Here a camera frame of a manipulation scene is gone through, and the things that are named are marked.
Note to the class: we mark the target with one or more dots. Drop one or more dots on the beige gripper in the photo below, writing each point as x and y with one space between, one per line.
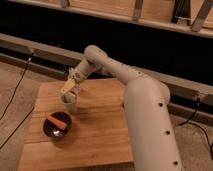
80 72

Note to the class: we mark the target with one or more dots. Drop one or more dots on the white ceramic cup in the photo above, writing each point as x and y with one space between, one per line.
69 100

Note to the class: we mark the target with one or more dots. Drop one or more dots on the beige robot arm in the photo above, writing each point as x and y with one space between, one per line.
153 142

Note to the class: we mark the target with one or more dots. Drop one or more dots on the orange stick in bowl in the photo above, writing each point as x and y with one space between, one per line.
61 125

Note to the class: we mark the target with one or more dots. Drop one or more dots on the dark brown bowl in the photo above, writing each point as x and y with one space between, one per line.
51 130

